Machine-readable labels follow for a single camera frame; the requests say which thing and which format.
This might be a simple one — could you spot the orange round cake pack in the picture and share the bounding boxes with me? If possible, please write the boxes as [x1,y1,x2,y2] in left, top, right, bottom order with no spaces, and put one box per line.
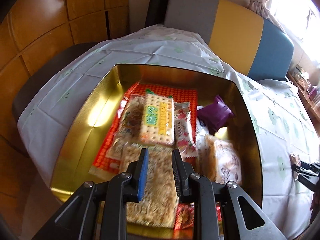
[204,135,242,185]

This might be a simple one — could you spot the large orange snack bag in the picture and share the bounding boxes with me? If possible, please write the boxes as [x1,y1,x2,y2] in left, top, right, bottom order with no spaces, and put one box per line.
[88,81,199,230]

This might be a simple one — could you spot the wooden side desk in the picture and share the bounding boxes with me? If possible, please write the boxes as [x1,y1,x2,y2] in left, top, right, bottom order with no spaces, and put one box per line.
[287,72,319,122]

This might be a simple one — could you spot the red gold gift box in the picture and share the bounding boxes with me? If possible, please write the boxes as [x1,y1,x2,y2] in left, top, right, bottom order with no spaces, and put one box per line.
[35,64,270,239]

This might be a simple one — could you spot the yellow green cracker pack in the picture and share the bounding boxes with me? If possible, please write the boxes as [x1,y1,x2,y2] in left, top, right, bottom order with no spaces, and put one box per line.
[139,89,175,147]

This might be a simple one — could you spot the black rolled mat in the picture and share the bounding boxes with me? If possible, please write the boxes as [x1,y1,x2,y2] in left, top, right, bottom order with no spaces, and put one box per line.
[144,0,169,28]

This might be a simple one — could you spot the grey yellow blue sofa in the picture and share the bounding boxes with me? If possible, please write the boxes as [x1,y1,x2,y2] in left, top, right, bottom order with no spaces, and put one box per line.
[164,0,294,81]

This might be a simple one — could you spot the pink rose candy pack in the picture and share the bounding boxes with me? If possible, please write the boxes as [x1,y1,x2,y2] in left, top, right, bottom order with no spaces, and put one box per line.
[174,102,198,160]

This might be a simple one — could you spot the white ba zhen snack pack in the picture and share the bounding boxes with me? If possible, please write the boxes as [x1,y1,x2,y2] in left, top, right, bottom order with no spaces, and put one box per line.
[290,153,301,181]

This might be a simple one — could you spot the tissue box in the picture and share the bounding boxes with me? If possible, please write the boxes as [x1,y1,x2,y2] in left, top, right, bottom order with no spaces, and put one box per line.
[291,64,311,91]

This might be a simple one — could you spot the red wedding candy pack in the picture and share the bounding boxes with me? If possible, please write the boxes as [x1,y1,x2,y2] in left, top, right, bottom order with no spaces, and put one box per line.
[174,203,194,230]

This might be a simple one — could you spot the white green patterned tablecloth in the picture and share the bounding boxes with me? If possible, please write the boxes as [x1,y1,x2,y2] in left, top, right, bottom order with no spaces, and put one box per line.
[17,25,319,239]

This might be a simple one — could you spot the purple snack pouch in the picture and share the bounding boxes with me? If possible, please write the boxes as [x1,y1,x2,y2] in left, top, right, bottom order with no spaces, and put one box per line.
[197,95,235,132]

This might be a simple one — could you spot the puffed rice bar pack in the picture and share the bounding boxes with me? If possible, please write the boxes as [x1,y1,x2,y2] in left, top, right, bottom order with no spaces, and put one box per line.
[119,143,178,229]

